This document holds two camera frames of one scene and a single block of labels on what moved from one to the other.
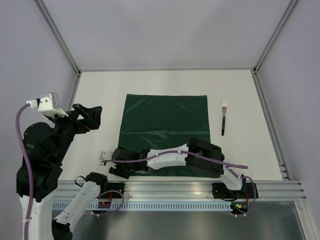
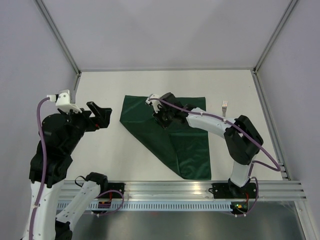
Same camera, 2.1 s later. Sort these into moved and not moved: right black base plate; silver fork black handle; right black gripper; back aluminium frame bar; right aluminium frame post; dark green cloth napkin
Moved: right black gripper; dark green cloth napkin
Not moved: silver fork black handle; right black base plate; right aluminium frame post; back aluminium frame bar
